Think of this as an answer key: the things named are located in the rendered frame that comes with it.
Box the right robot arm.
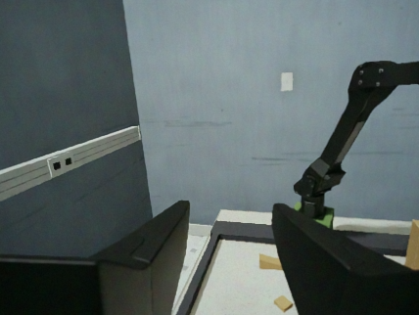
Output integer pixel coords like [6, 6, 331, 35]
[294, 61, 419, 220]

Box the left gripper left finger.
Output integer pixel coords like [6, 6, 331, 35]
[0, 200, 190, 315]

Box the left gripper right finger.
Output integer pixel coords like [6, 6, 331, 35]
[271, 203, 419, 315]

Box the small tan wooden block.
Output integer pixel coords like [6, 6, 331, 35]
[259, 253, 282, 270]
[274, 294, 293, 313]

